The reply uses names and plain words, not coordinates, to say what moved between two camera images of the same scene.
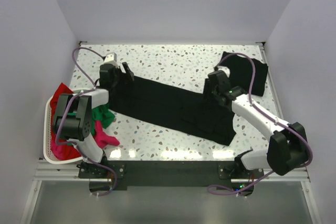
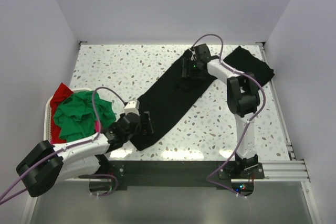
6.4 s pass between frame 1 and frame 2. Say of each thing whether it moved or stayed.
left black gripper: moved
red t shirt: stayed
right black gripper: moved
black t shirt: moved
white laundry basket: stayed
